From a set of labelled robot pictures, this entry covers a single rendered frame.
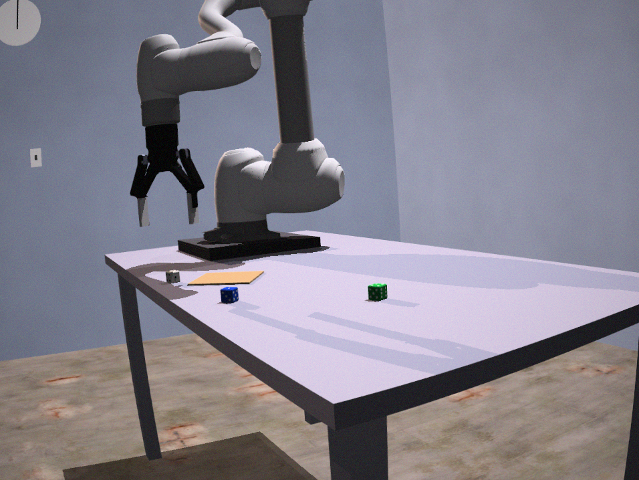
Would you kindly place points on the blue die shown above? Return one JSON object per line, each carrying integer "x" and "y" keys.
{"x": 229, "y": 295}

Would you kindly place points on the green die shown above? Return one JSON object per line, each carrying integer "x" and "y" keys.
{"x": 377, "y": 291}

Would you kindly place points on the tan flat mat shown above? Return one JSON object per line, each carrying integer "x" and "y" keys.
{"x": 227, "y": 278}

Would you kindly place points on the white die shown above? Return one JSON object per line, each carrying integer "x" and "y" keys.
{"x": 172, "y": 276}

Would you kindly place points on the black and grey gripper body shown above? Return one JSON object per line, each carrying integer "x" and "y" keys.
{"x": 162, "y": 140}

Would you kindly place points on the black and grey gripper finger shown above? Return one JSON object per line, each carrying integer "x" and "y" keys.
{"x": 190, "y": 180}
{"x": 141, "y": 185}

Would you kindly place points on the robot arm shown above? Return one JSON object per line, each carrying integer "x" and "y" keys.
{"x": 300, "y": 178}

